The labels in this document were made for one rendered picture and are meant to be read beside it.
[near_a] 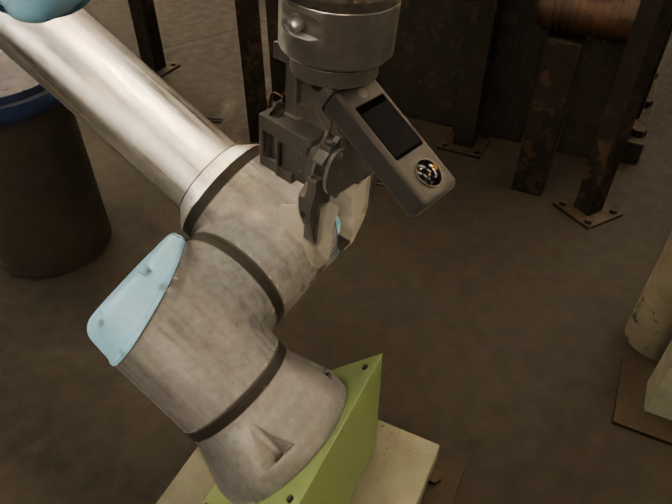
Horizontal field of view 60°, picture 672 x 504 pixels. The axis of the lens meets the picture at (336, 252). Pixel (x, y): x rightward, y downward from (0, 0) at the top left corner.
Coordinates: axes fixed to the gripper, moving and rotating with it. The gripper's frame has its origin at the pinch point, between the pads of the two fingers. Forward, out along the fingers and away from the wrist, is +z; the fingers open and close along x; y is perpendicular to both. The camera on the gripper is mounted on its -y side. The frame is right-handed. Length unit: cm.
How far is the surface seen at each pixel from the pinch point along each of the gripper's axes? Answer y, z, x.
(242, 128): 94, 56, -70
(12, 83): 81, 15, -4
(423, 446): -11.5, 38.2, -10.7
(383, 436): -6.1, 38.7, -8.2
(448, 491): -17, 48, -13
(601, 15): 10, 2, -96
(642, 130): -2, 39, -132
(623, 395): -31, 47, -49
